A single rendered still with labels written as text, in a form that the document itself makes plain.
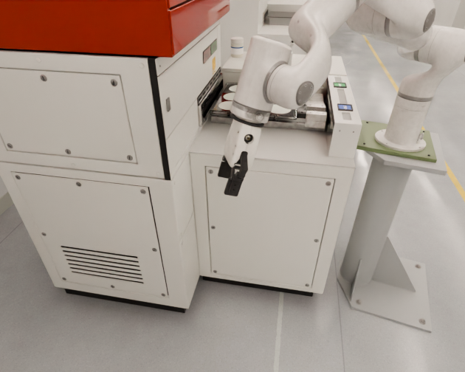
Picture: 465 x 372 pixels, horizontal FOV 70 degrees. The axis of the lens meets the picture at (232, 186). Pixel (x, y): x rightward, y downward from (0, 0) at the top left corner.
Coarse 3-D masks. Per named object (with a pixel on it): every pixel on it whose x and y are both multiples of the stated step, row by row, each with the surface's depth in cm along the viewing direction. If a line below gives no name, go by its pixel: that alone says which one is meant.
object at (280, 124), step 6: (216, 120) 149; (222, 120) 149; (228, 120) 148; (270, 120) 145; (276, 120) 145; (282, 120) 145; (264, 126) 146; (270, 126) 146; (276, 126) 145; (282, 126) 145; (288, 126) 144; (294, 126) 144; (300, 126) 143
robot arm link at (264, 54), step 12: (252, 36) 64; (252, 48) 63; (264, 48) 62; (276, 48) 62; (288, 48) 63; (252, 60) 64; (264, 60) 63; (276, 60) 63; (288, 60) 65; (252, 72) 64; (264, 72) 63; (240, 84) 67; (252, 84) 65; (264, 84) 63; (240, 96) 67; (252, 96) 65; (264, 96) 65; (264, 108) 67
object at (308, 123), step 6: (312, 96) 160; (318, 96) 160; (306, 102) 154; (312, 102) 154; (318, 102) 154; (306, 120) 138; (312, 120) 138; (306, 126) 139; (312, 126) 139; (318, 126) 138; (324, 126) 138
